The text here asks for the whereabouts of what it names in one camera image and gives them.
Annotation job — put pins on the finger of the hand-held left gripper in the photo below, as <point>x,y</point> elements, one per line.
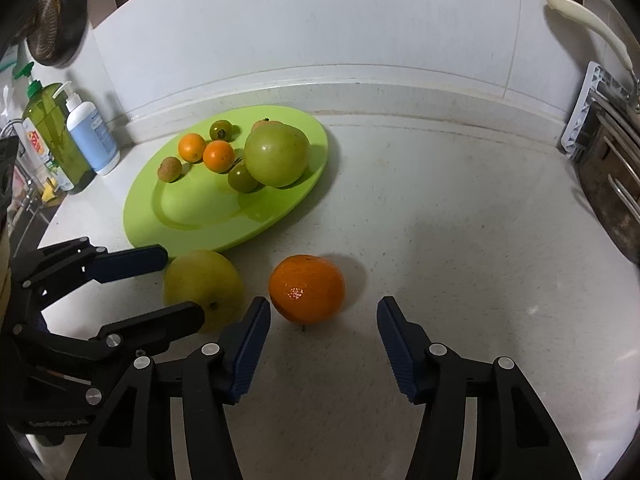
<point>170,317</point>
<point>130,262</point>

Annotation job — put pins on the small green tomato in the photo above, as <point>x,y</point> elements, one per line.
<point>220,130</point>
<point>242,178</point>

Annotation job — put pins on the green plate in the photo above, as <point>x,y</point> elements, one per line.
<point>200,210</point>

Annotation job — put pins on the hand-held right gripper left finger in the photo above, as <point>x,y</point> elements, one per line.
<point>250,350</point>

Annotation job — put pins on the blue white pump bottle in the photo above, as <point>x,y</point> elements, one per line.
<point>92,140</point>

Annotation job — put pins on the brown longan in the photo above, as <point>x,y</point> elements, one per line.
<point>169,170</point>

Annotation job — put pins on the large orange mandarin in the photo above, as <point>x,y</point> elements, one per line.
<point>306,287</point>

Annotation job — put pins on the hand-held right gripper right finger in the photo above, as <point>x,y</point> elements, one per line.
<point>397,350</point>

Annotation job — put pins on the small orange mandarin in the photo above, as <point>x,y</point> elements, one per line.
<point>218,156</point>
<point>192,146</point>

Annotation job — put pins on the white pot rack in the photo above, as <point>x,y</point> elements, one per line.
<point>582,120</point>

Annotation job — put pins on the yellow pear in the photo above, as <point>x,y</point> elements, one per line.
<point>200,280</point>

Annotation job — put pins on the yellow sponge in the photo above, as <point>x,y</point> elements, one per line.
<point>50,192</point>

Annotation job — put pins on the large green tomato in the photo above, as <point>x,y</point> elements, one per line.
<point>276,155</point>

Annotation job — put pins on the dark hanging frying pan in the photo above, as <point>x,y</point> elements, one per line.
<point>57,20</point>

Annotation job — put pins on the green dish soap bottle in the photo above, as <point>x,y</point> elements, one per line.
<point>60,150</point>

